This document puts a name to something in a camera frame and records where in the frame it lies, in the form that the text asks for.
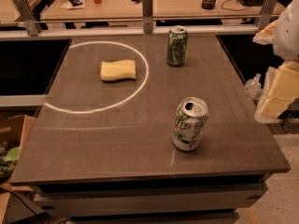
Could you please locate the metal rail bracket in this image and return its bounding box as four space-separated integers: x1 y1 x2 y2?
142 0 153 33
13 0 41 36
254 0 278 30

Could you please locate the white green 7up can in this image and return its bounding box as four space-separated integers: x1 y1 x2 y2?
173 97 209 151

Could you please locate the wooden background desk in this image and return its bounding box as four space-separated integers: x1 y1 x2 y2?
42 0 261 21

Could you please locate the clear plastic bottle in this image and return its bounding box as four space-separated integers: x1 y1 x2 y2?
245 74 262 99

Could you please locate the middle metal rail bracket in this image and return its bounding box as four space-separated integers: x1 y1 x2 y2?
142 0 153 33

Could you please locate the cardboard box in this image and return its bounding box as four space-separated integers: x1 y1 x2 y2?
0 115 35 224

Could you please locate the right metal rail bracket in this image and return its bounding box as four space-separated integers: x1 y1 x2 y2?
254 0 278 30

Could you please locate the green snack bag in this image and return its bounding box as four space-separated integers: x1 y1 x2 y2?
0 142 19 179

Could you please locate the left metal rail bracket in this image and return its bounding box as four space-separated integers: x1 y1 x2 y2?
13 0 41 36

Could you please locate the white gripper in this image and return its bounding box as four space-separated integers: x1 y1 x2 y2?
253 0 299 123

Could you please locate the black mesh pen cup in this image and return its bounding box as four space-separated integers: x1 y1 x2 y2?
202 0 217 9

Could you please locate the yellow sponge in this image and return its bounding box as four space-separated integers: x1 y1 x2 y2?
100 60 136 82

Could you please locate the black cable on desk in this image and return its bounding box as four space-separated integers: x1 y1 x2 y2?
220 0 252 13

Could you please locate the dark green soda can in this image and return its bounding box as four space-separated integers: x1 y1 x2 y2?
166 25 188 66

